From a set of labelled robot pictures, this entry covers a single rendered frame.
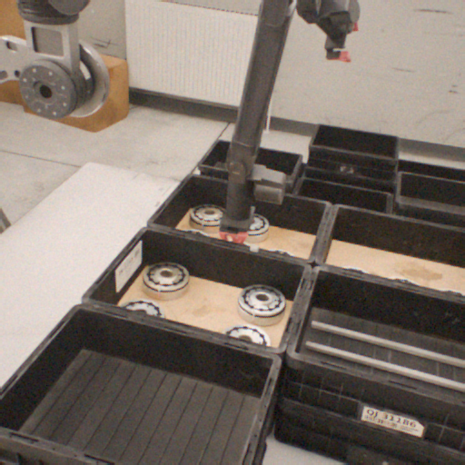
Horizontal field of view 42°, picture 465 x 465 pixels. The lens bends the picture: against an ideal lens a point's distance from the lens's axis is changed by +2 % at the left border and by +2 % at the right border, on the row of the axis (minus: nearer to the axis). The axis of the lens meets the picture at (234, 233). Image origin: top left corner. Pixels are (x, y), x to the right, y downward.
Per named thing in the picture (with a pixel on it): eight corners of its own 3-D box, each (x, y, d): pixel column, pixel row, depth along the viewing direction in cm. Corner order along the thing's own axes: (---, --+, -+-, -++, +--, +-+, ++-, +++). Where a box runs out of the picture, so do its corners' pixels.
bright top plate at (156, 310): (106, 328, 117) (106, 326, 116) (124, 297, 125) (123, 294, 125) (156, 337, 115) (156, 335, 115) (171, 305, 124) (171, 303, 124)
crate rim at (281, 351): (77, 311, 113) (76, 301, 111) (143, 232, 137) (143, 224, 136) (281, 365, 105) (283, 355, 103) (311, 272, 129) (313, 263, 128)
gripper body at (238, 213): (254, 212, 142) (258, 185, 138) (246, 234, 133) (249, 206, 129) (228, 208, 143) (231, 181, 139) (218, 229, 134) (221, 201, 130)
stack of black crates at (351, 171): (293, 229, 292) (308, 145, 268) (303, 202, 317) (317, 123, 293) (376, 246, 285) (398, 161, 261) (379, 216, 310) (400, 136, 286)
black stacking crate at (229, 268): (81, 348, 118) (78, 302, 112) (143, 267, 142) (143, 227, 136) (275, 402, 110) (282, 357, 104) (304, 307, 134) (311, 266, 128)
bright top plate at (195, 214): (184, 220, 154) (184, 218, 153) (197, 202, 162) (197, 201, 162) (222, 228, 152) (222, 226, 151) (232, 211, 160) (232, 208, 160)
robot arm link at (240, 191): (232, 163, 134) (226, 173, 129) (262, 168, 133) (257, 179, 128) (231, 189, 137) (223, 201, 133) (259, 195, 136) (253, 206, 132)
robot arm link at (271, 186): (240, 136, 130) (229, 161, 124) (291, 146, 128) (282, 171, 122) (238, 179, 138) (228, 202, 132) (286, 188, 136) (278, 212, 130)
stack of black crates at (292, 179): (192, 255, 266) (196, 164, 242) (211, 222, 291) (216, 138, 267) (278, 274, 259) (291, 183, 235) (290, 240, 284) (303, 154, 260)
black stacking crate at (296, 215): (143, 266, 143) (144, 226, 137) (187, 210, 167) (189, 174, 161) (304, 306, 135) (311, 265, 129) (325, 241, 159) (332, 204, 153)
